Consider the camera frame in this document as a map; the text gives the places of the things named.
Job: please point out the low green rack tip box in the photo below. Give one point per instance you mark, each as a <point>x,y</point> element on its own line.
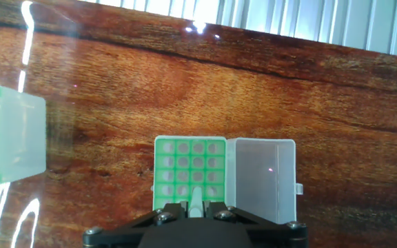
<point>19,137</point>

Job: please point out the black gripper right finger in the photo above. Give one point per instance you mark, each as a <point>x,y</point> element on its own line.
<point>271,234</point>

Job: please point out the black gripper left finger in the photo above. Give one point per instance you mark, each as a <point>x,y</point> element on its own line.
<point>122,234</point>

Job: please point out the glossy brown wooden board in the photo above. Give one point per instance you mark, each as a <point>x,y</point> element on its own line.
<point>219,86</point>

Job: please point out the tall translucent green tip box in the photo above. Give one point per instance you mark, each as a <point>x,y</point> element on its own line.
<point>260,179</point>

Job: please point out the translucent large pipette tip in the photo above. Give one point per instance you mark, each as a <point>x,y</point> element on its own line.
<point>195,205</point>

